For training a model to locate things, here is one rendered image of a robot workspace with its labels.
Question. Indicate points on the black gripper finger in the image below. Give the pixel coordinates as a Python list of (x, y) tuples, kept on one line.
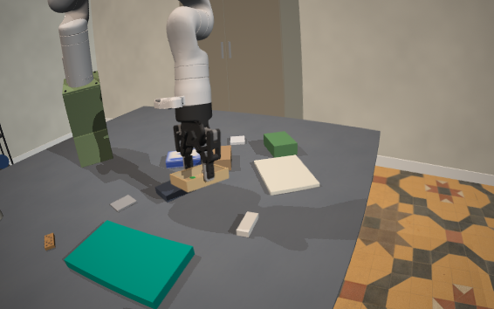
[(184, 149), (213, 142)]

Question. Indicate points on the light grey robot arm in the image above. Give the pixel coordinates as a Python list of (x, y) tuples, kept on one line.
[(185, 26)]

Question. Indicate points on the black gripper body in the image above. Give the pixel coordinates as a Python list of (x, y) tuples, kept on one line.
[(199, 116)]

